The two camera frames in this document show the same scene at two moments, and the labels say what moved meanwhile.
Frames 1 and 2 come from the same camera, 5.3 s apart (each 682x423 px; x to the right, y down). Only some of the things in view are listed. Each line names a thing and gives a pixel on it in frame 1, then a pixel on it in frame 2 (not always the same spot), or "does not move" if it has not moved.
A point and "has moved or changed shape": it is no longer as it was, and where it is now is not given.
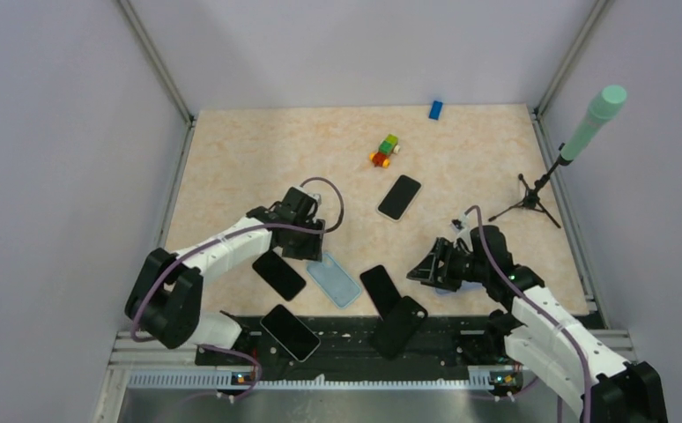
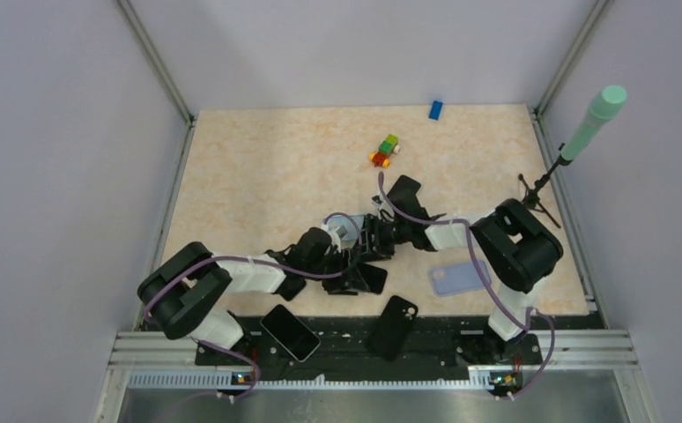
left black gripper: x=312 y=250 -> x=343 y=285
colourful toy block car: x=387 y=147 does not move
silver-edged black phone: x=290 y=332 does not move
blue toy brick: x=436 y=109 does not move
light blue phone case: x=335 y=280 has moved or changed shape
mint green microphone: x=602 y=108 does not move
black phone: x=381 y=290 has moved or changed shape
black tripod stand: x=531 y=199 does not move
